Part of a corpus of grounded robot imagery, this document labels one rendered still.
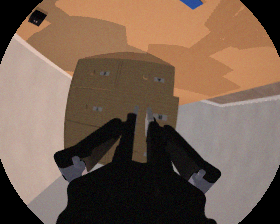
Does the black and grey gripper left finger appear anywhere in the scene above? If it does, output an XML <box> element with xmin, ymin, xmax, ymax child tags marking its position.
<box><xmin>54</xmin><ymin>106</ymin><xmax>139</xmax><ymax>198</ymax></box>

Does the brown drawer front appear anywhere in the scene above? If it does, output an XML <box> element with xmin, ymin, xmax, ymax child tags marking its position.
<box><xmin>117</xmin><ymin>61</ymin><xmax>173</xmax><ymax>96</ymax></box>
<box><xmin>72</xmin><ymin>60</ymin><xmax>120</xmax><ymax>91</ymax></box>
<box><xmin>66</xmin><ymin>90</ymin><xmax>109</xmax><ymax>127</ymax></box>
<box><xmin>108</xmin><ymin>136</ymin><xmax>147</xmax><ymax>163</ymax></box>
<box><xmin>65</xmin><ymin>122</ymin><xmax>106</xmax><ymax>162</ymax></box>
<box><xmin>104</xmin><ymin>87</ymin><xmax>179</xmax><ymax>139</ymax></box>

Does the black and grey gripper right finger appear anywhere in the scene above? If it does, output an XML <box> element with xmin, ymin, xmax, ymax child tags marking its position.
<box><xmin>145</xmin><ymin>107</ymin><xmax>221</xmax><ymax>201</ymax></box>

